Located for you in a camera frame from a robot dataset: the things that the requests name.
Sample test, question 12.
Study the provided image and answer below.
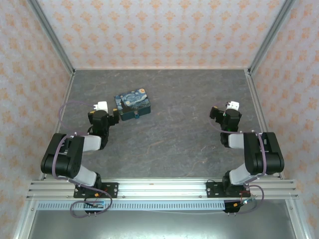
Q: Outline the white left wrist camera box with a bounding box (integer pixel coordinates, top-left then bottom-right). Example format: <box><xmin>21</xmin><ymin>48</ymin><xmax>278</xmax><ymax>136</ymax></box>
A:
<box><xmin>93</xmin><ymin>100</ymin><xmax>109</xmax><ymax>114</ymax></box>

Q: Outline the grey slotted cable duct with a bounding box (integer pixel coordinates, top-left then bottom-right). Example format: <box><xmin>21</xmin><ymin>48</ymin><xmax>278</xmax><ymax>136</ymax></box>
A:
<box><xmin>36</xmin><ymin>200</ymin><xmax>226</xmax><ymax>211</ymax></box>

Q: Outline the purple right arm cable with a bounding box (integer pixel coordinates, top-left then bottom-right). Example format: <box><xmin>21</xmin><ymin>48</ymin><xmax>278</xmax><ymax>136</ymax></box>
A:
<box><xmin>208</xmin><ymin>116</ymin><xmax>269</xmax><ymax>216</ymax></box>

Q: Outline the aluminium frame post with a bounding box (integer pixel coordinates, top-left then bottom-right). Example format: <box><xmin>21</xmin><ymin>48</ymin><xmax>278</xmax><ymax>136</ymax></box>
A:
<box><xmin>248</xmin><ymin>0</ymin><xmax>298</xmax><ymax>75</ymax></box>
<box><xmin>26</xmin><ymin>0</ymin><xmax>76</xmax><ymax>75</ymax></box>

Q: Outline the grey metal shelf sheet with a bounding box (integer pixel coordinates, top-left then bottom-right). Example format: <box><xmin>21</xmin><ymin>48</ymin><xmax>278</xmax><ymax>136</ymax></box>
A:
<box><xmin>26</xmin><ymin>209</ymin><xmax>298</xmax><ymax>239</ymax></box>

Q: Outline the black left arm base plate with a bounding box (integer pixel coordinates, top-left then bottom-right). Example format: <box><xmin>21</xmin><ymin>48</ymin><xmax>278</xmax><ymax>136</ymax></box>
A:
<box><xmin>73</xmin><ymin>182</ymin><xmax>119</xmax><ymax>199</ymax></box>

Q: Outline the aluminium side rail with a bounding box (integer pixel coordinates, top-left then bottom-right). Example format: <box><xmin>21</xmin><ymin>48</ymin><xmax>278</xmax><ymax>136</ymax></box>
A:
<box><xmin>39</xmin><ymin>69</ymin><xmax>76</xmax><ymax>180</ymax></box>
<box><xmin>244</xmin><ymin>69</ymin><xmax>286</xmax><ymax>180</ymax></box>

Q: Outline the starry night tin box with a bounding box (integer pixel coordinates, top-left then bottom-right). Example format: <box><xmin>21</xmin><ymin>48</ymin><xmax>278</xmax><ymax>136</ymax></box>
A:
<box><xmin>114</xmin><ymin>87</ymin><xmax>153</xmax><ymax>122</ymax></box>

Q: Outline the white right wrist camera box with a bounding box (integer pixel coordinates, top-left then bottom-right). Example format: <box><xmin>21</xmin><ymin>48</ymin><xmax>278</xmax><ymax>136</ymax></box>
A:
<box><xmin>225</xmin><ymin>100</ymin><xmax>241</xmax><ymax>112</ymax></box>

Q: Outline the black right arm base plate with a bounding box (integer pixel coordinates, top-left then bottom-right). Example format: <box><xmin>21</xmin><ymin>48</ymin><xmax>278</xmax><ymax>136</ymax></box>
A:
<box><xmin>206</xmin><ymin>180</ymin><xmax>251</xmax><ymax>199</ymax></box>

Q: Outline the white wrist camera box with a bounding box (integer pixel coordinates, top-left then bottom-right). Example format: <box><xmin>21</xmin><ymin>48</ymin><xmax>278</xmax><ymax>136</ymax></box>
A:
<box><xmin>93</xmin><ymin>100</ymin><xmax>109</xmax><ymax>114</ymax></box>
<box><xmin>225</xmin><ymin>100</ymin><xmax>241</xmax><ymax>112</ymax></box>

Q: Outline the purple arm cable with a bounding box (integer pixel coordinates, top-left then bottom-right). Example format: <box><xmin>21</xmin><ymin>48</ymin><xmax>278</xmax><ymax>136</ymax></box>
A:
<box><xmin>51</xmin><ymin>100</ymin><xmax>113</xmax><ymax>219</ymax></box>
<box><xmin>208</xmin><ymin>116</ymin><xmax>269</xmax><ymax>216</ymax></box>

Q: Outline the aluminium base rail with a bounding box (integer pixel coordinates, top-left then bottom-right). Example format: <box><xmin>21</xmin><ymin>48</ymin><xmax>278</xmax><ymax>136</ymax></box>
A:
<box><xmin>25</xmin><ymin>177</ymin><xmax>300</xmax><ymax>200</ymax></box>

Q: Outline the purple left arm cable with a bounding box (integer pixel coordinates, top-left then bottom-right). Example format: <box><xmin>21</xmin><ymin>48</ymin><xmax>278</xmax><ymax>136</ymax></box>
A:
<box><xmin>51</xmin><ymin>100</ymin><xmax>113</xmax><ymax>219</ymax></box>

